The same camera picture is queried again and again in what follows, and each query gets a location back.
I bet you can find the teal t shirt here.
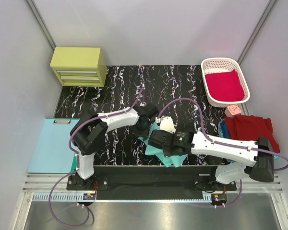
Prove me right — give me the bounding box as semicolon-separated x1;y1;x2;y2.
138;122;187;167

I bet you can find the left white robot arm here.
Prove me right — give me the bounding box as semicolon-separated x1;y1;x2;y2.
69;103;159;190

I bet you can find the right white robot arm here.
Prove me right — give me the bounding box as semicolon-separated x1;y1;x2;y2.
148;128;274;190

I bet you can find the light blue folded shirt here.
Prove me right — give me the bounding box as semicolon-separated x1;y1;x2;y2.
217;121;279;160

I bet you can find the pink paper card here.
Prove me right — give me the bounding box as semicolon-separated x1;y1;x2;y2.
225;104;242;117

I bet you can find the dark red folded shirt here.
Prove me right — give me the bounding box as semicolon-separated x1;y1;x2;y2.
224;115;281;153

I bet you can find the magenta shirt in basket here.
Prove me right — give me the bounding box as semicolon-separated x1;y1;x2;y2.
205;70;245;102

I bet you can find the white plastic laundry basket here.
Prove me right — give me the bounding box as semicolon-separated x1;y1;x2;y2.
201;57;250;108

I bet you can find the yellow drawer cabinet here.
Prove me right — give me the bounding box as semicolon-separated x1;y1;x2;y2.
50;46;107;87

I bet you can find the green clipboard with paper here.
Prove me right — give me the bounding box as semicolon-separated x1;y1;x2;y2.
27;118;79;174

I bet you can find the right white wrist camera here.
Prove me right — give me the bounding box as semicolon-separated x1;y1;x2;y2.
155;116;176;133

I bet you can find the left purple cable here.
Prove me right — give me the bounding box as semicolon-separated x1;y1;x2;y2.
49;88;146;227

